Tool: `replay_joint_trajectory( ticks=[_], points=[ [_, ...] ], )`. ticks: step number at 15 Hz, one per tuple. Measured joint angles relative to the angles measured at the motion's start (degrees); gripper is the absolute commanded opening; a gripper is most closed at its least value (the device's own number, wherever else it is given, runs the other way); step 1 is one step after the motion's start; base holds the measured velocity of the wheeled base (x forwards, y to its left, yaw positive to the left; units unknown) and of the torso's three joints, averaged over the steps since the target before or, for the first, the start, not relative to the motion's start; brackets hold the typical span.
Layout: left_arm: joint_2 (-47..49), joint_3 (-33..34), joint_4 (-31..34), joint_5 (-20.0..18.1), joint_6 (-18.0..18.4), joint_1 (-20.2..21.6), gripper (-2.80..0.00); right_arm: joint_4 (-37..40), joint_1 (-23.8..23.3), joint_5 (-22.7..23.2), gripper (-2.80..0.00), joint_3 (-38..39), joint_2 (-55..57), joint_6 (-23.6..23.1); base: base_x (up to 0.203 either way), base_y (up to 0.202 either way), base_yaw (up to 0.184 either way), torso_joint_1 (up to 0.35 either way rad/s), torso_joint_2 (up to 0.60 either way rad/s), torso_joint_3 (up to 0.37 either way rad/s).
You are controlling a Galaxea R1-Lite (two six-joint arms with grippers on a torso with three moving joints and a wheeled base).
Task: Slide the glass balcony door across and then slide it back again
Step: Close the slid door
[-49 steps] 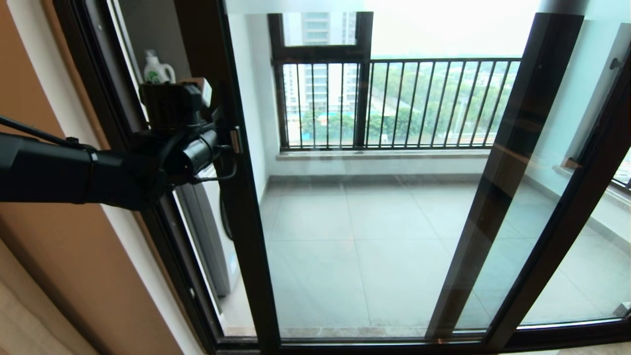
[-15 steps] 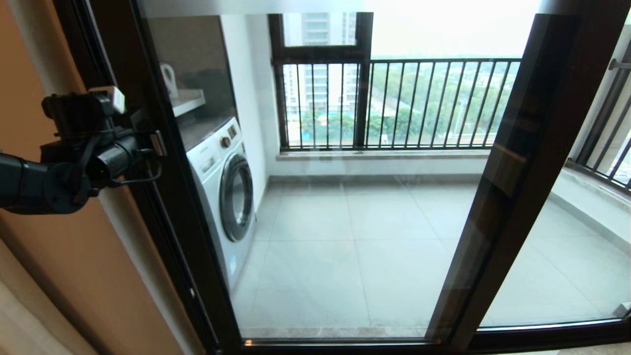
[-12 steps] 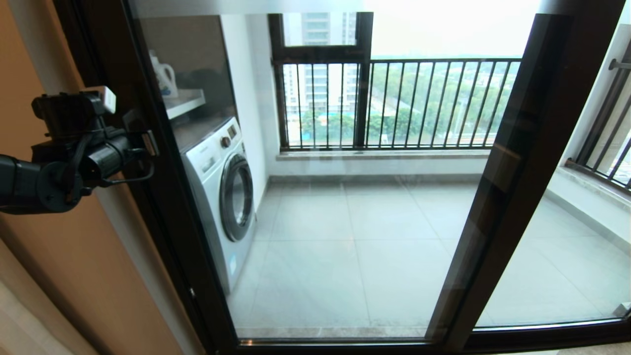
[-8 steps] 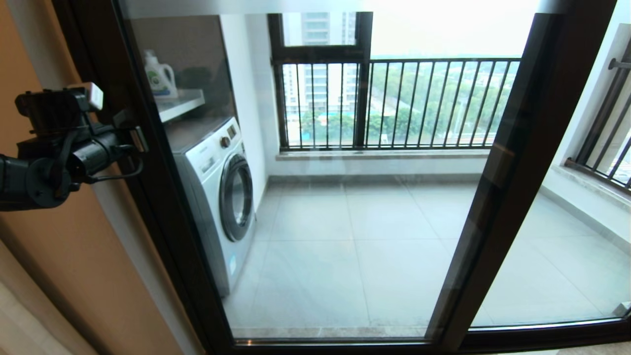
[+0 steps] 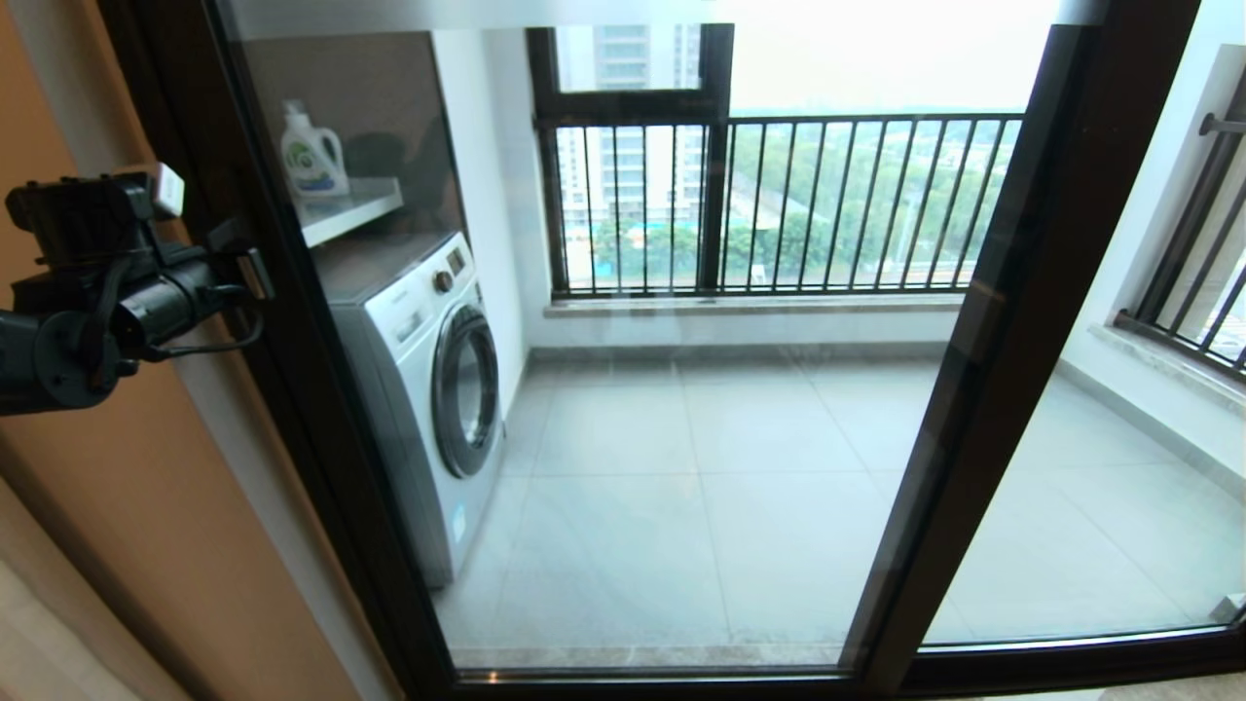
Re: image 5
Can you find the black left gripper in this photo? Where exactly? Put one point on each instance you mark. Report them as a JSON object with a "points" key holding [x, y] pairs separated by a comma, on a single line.
{"points": [[185, 292]]}

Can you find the dark framed sliding glass door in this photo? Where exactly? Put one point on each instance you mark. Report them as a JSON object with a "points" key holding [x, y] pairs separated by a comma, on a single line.
{"points": [[321, 389]]}

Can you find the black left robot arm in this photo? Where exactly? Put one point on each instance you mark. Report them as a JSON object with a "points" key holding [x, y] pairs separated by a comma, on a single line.
{"points": [[49, 360]]}

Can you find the white laundry detergent bottle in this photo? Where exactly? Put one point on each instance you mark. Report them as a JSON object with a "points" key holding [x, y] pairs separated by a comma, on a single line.
{"points": [[313, 156]]}

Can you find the white front-load washing machine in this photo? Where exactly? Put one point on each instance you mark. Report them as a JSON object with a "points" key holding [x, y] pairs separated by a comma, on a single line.
{"points": [[419, 389]]}

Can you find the white curtain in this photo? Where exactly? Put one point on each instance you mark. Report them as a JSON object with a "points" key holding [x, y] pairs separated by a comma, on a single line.
{"points": [[39, 643]]}

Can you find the grey high-rise building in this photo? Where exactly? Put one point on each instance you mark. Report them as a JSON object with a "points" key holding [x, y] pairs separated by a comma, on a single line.
{"points": [[628, 58]]}

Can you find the grey stone window sill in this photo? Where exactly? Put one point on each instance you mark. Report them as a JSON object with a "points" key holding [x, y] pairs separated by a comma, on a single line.
{"points": [[1168, 365], [759, 306]]}

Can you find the black metal balcony railing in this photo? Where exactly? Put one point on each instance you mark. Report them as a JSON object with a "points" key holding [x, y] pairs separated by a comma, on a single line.
{"points": [[876, 122]]}

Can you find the dark framed fixed glass panel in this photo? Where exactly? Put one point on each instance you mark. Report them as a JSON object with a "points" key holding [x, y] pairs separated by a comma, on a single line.
{"points": [[1090, 506]]}

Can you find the black metal window railing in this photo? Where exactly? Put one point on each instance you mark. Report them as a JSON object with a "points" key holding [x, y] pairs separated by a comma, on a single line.
{"points": [[1192, 224]]}

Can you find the metal clothes rod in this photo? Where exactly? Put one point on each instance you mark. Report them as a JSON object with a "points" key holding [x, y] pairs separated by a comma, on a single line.
{"points": [[1222, 125]]}

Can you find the polished stone door threshold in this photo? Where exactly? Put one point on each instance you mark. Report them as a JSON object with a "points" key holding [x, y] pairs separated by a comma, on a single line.
{"points": [[1168, 689]]}

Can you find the white wall shelf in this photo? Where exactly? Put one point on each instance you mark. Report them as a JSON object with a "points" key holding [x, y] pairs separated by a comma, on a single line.
{"points": [[352, 204]]}

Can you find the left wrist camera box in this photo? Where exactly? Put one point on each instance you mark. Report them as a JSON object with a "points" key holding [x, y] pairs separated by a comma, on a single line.
{"points": [[165, 190]]}

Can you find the dark brown wall panel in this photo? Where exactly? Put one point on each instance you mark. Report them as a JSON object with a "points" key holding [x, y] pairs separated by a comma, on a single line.
{"points": [[389, 78]]}

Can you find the dark window frame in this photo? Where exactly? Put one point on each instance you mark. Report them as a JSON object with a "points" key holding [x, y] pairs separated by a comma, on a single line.
{"points": [[715, 58]]}

